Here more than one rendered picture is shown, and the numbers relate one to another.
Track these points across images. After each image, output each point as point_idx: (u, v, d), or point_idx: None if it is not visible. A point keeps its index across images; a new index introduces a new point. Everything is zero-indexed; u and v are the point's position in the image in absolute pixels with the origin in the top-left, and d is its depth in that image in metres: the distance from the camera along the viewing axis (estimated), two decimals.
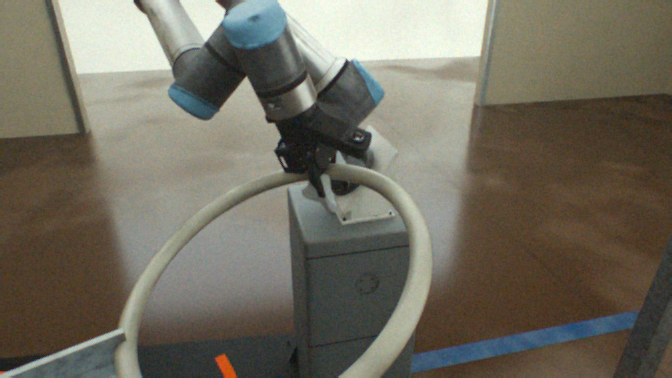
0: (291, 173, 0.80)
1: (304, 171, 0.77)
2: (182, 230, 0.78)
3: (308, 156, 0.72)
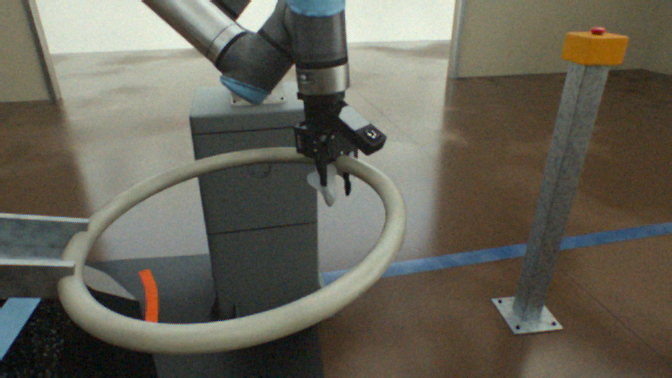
0: (302, 153, 0.81)
1: (314, 156, 0.79)
2: (184, 167, 0.80)
3: (321, 139, 0.74)
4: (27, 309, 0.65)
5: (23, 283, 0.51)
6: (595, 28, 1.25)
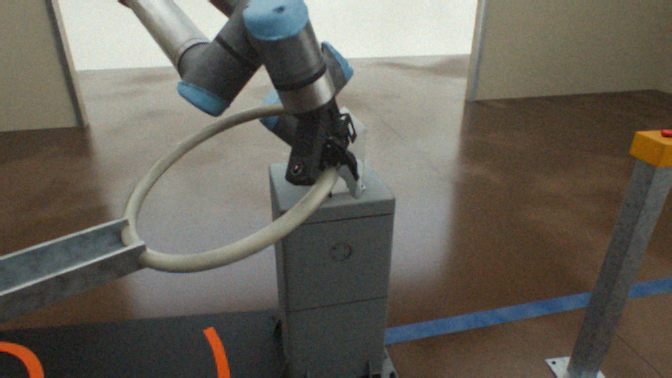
0: (247, 113, 1.05)
1: None
2: (164, 158, 1.00)
3: None
4: None
5: (117, 267, 0.74)
6: (666, 131, 1.33)
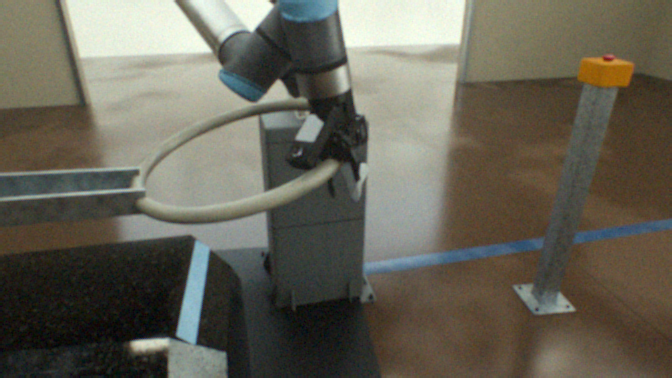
0: (278, 103, 1.08)
1: None
2: (191, 128, 1.05)
3: None
4: (201, 277, 0.91)
5: (115, 205, 0.77)
6: (606, 56, 1.50)
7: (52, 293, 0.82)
